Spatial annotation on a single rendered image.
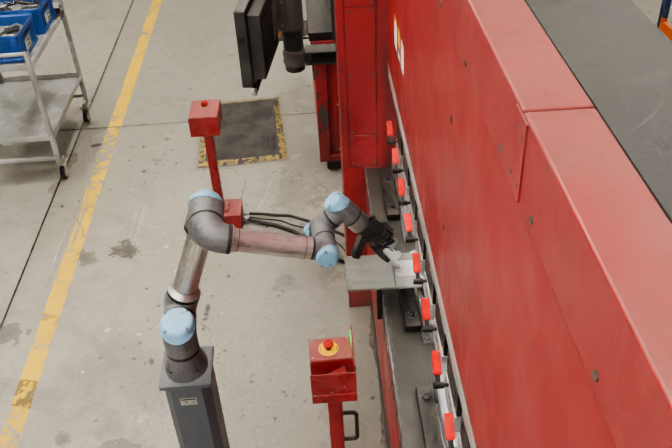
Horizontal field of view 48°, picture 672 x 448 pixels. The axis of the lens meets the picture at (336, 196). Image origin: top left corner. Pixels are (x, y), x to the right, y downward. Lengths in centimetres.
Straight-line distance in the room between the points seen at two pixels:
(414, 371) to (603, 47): 156
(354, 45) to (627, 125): 224
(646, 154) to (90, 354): 341
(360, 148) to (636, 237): 265
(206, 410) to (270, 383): 91
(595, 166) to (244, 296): 335
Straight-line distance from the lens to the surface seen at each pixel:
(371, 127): 338
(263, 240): 241
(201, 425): 293
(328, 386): 271
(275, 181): 500
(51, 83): 599
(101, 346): 410
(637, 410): 77
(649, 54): 125
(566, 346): 101
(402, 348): 265
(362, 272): 274
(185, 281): 266
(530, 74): 116
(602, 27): 133
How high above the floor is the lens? 282
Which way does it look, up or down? 36 degrees down
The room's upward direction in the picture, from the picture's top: 3 degrees counter-clockwise
